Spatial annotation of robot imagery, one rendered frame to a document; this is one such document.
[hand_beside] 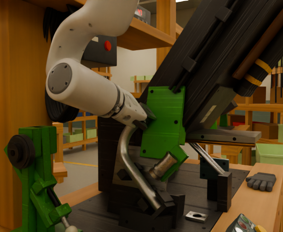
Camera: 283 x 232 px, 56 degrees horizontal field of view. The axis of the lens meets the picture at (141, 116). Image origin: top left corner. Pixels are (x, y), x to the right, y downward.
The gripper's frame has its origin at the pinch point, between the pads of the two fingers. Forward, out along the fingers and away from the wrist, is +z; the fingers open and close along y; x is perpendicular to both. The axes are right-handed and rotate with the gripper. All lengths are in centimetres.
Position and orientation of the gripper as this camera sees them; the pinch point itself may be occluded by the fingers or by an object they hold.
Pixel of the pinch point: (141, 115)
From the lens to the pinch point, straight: 76.3
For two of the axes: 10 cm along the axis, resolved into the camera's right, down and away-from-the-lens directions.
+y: -5.2, -7.1, 4.8
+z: 4.8, 2.2, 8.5
